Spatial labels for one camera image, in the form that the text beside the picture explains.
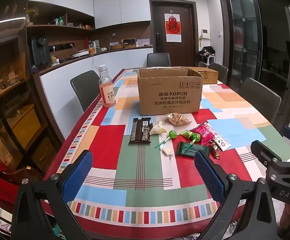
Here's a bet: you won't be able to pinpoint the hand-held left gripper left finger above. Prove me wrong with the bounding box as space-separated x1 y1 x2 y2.
11 150 94 240

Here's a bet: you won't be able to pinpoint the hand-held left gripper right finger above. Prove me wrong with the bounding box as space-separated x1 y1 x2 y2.
194 150 283 240

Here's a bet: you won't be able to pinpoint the dark green snack packet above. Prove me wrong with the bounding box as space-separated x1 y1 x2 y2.
177 141 209 158

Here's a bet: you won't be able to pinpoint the white printed snack packet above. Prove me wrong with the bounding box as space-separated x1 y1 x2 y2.
210 130 232 152

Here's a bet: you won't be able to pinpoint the green lollipop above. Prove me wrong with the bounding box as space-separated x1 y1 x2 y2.
185 133 201 153
154 130 177 148

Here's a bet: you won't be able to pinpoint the pink snack packet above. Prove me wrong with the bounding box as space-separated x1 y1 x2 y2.
190 122 222 145

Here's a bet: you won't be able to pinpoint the small green candy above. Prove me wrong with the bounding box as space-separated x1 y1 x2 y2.
180 129 194 139

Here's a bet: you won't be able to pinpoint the white candy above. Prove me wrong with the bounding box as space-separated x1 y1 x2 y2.
160 145 174 158

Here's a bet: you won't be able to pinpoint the gold foil snack wrapper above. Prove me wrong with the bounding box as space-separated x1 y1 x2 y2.
166 113 193 127

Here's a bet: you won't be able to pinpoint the white triangular snack packet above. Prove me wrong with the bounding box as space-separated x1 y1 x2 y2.
149 121 166 135

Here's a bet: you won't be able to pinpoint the black snack packet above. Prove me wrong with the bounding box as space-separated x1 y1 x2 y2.
129 117 152 145

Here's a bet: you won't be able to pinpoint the brown cardboard box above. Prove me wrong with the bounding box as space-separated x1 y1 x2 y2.
137 67 204 116

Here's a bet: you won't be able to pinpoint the grey dining chair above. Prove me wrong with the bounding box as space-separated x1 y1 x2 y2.
146 53 172 68
208 62 229 84
70 70 103 112
238 77 282 124

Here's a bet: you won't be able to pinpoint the colourful patchwork tablecloth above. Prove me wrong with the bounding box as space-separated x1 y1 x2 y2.
41 67 290 233

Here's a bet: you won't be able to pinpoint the red cushioned wooden chair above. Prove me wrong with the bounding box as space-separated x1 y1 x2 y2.
0 157 45 205

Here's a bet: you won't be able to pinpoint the white lower cabinet counter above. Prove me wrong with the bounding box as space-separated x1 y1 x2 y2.
34 45 153 140

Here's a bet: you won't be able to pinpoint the pink drink bottle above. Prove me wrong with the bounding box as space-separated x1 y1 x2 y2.
99 65 117 108

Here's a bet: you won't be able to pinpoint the woven wicker box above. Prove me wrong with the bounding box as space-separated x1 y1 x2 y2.
190 67 219 85

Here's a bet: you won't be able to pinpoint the white shoe rack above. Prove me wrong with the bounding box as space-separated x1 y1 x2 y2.
200 55 215 68

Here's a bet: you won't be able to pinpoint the glass display cabinet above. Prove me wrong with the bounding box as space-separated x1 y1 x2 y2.
0 0 63 173

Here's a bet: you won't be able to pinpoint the glass sliding door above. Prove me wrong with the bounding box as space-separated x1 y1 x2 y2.
219 0 290 140

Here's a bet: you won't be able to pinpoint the black bag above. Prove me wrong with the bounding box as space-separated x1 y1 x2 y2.
199 46 216 57

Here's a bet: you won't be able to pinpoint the dark brown door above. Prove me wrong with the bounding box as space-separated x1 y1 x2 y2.
150 0 198 67

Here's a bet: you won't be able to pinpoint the white upper cabinets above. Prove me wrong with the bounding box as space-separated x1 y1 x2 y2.
29 0 152 29

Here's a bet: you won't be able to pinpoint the black wall power strip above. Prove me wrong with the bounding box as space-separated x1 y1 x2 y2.
49 43 75 50

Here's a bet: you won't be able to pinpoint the wooden wall shelf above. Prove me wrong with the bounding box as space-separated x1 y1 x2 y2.
26 1 95 30

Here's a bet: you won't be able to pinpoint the red wall calendar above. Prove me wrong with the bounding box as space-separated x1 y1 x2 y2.
164 14 182 42

